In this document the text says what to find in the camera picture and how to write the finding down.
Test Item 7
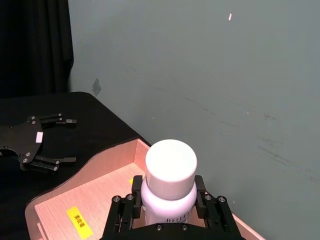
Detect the large yellow label sticker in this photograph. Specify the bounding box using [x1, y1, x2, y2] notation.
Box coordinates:
[65, 205, 94, 239]

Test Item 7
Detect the white plastic bottle with cap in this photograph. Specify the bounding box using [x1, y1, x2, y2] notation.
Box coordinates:
[140, 139, 199, 226]

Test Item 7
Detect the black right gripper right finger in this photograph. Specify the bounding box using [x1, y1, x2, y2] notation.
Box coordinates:
[193, 174, 241, 234]

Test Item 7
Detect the black table cloth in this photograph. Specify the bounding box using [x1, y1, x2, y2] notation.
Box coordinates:
[0, 91, 152, 240]

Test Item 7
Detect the black curtain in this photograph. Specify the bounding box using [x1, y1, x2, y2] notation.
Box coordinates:
[0, 0, 75, 100]

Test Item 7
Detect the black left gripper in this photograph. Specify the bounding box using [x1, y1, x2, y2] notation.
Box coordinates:
[0, 112, 78, 174]

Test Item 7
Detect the shallow wooden tray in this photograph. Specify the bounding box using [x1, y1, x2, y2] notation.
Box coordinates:
[24, 138, 266, 240]

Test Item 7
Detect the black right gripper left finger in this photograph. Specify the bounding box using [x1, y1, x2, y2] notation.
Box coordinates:
[103, 174, 146, 235]

